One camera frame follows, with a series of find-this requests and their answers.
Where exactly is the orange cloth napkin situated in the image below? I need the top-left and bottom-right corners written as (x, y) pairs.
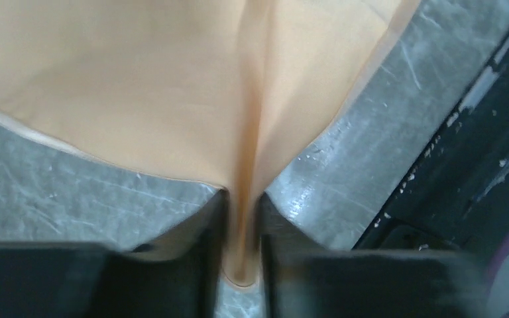
top-left (0, 1), bottom-right (419, 288)

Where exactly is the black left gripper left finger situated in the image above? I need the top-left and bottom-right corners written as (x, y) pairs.
top-left (0, 190), bottom-right (229, 317)

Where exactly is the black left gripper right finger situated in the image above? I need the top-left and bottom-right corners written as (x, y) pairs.
top-left (258, 195), bottom-right (490, 317)

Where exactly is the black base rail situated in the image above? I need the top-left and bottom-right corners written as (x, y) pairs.
top-left (355, 31), bottom-right (509, 249)

